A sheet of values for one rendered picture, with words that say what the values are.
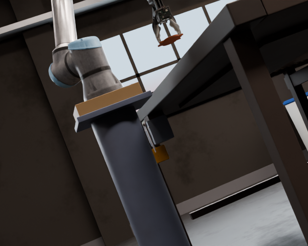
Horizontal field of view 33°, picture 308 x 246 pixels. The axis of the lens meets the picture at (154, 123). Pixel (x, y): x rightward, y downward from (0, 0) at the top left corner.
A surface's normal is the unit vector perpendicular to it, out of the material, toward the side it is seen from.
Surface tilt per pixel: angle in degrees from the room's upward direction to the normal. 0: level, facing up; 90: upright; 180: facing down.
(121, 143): 90
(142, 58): 90
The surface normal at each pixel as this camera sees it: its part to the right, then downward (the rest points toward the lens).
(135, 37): 0.18, -0.14
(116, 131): -0.04, -0.05
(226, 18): -0.91, 0.36
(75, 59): -0.68, 0.24
